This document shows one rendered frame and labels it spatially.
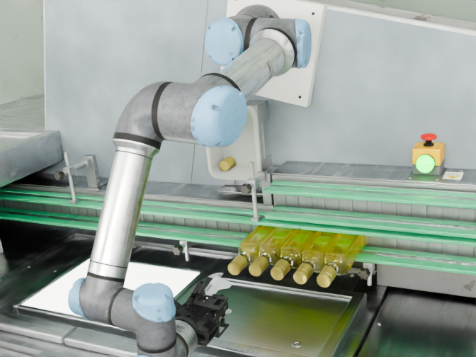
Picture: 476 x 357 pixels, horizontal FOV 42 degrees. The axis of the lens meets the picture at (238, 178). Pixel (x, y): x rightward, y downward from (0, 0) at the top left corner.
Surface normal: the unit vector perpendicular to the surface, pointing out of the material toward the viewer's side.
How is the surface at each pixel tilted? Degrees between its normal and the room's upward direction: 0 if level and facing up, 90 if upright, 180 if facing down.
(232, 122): 82
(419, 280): 0
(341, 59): 0
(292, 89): 0
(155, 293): 90
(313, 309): 90
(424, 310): 89
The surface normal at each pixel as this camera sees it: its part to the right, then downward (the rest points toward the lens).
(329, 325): -0.09, -0.95
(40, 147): 0.90, 0.06
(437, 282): -0.44, 0.32
